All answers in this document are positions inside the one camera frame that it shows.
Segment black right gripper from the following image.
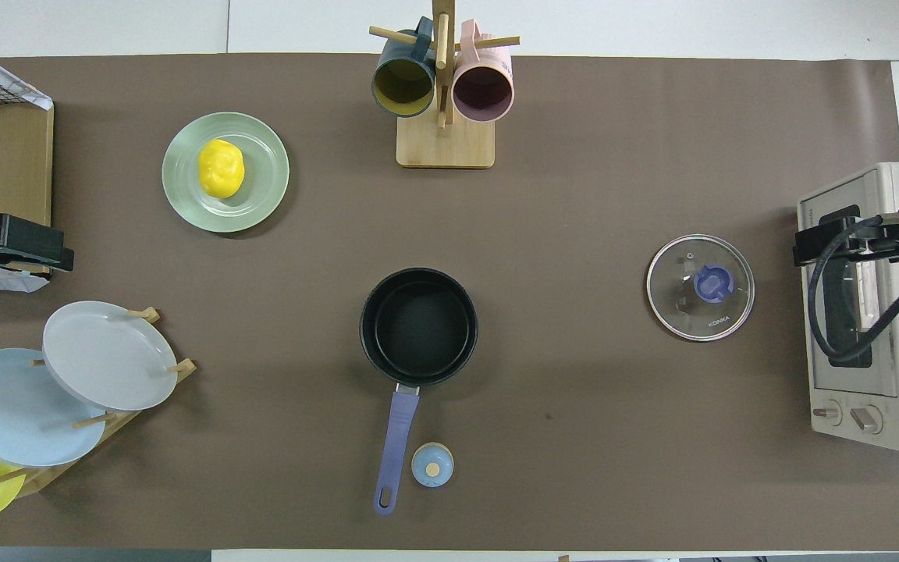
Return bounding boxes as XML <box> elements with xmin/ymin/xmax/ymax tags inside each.
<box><xmin>794</xmin><ymin>215</ymin><xmax>899</xmax><ymax>266</ymax></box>

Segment wooden mug tree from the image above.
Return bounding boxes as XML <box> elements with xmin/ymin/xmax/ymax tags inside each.
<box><xmin>369</xmin><ymin>0</ymin><xmax>521</xmax><ymax>169</ymax></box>

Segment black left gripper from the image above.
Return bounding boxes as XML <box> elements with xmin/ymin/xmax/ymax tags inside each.
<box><xmin>0</xmin><ymin>214</ymin><xmax>74</xmax><ymax>272</ymax></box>

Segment wooden plate rack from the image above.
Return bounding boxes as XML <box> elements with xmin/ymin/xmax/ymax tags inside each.
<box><xmin>0</xmin><ymin>307</ymin><xmax>197</xmax><ymax>498</ymax></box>

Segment yellow potato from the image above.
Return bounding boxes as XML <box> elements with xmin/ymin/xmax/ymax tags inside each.
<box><xmin>198</xmin><ymin>139</ymin><xmax>246</xmax><ymax>199</ymax></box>

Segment light grey plate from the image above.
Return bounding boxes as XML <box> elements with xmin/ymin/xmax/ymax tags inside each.
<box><xmin>42</xmin><ymin>301</ymin><xmax>179</xmax><ymax>412</ymax></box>

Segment brown paper table mat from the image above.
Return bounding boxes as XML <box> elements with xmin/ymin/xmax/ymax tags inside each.
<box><xmin>0</xmin><ymin>53</ymin><xmax>899</xmax><ymax>551</ymax></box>

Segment black pot purple handle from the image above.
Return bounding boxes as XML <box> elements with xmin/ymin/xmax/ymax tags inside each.
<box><xmin>359</xmin><ymin>268</ymin><xmax>479</xmax><ymax>516</ymax></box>

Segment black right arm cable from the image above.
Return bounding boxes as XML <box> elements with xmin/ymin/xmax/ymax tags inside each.
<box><xmin>807</xmin><ymin>215</ymin><xmax>899</xmax><ymax>364</ymax></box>

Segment light blue plate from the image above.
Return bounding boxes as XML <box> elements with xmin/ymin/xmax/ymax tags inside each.
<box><xmin>0</xmin><ymin>348</ymin><xmax>107</xmax><ymax>468</ymax></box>

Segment glass lid blue knob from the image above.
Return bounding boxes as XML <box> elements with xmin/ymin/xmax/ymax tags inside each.
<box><xmin>646</xmin><ymin>234</ymin><xmax>755</xmax><ymax>342</ymax></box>

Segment dark teal mug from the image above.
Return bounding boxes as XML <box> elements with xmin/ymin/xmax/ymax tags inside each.
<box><xmin>371</xmin><ymin>17</ymin><xmax>437</xmax><ymax>119</ymax></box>

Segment pink ribbed mug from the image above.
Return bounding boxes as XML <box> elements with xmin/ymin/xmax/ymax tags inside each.
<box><xmin>452</xmin><ymin>20</ymin><xmax>514</xmax><ymax>123</ymax></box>

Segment wooden board shelf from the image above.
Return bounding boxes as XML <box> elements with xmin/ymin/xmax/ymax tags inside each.
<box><xmin>0</xmin><ymin>59</ymin><xmax>54</xmax><ymax>274</ymax></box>

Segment pale green plate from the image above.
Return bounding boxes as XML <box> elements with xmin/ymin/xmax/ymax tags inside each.
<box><xmin>162</xmin><ymin>112</ymin><xmax>290</xmax><ymax>233</ymax></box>

